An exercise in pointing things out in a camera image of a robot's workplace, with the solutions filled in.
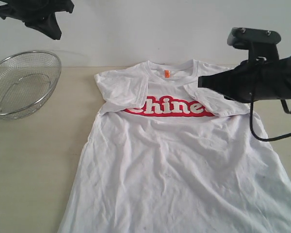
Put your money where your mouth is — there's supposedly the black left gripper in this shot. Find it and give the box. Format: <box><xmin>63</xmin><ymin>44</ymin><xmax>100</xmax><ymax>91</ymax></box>
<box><xmin>0</xmin><ymin>0</ymin><xmax>74</xmax><ymax>40</ymax></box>

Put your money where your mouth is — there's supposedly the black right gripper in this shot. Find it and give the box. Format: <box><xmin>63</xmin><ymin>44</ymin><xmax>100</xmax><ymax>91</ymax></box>
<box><xmin>198</xmin><ymin>61</ymin><xmax>279</xmax><ymax>102</ymax></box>

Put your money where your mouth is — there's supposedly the white t-shirt red logo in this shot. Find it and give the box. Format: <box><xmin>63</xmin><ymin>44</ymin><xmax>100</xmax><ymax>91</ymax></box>
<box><xmin>59</xmin><ymin>60</ymin><xmax>291</xmax><ymax>233</ymax></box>

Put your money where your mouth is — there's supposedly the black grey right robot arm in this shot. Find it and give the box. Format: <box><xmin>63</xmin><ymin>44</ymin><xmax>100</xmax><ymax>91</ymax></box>
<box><xmin>198</xmin><ymin>49</ymin><xmax>291</xmax><ymax>103</ymax></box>

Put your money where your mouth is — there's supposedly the metal mesh strainer bowl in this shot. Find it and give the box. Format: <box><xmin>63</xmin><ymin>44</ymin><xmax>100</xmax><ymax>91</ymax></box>
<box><xmin>0</xmin><ymin>50</ymin><xmax>62</xmax><ymax>120</ymax></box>

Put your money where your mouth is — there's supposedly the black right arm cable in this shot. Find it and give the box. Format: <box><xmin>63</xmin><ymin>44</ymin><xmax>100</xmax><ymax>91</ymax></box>
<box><xmin>248</xmin><ymin>58</ymin><xmax>291</xmax><ymax>143</ymax></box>

